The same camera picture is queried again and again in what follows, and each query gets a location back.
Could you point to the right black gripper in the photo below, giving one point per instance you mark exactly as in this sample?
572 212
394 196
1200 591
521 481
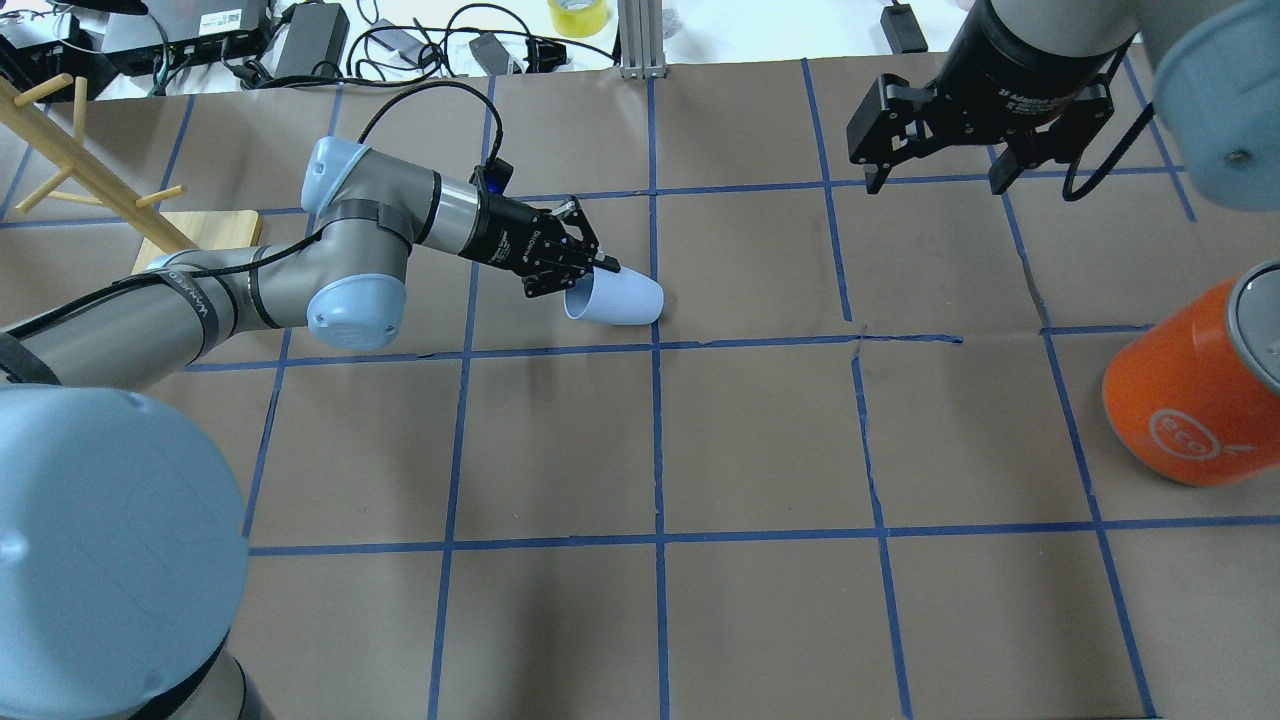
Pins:
1005 72

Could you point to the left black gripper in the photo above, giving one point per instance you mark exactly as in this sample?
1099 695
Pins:
503 238

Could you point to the light blue cup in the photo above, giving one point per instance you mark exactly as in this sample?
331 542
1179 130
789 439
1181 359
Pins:
625 297

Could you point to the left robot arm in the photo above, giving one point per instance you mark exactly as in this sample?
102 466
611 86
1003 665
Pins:
124 556

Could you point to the yellow tape roll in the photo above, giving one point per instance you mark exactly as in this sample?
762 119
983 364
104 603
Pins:
578 18

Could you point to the black power adapter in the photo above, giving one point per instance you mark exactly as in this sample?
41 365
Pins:
315 34

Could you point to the orange can container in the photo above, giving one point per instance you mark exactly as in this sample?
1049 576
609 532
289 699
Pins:
1196 398

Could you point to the wooden mug tree stand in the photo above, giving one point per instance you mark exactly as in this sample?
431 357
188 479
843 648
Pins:
82 177

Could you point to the aluminium frame post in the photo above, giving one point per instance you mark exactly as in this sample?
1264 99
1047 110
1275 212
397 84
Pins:
640 38

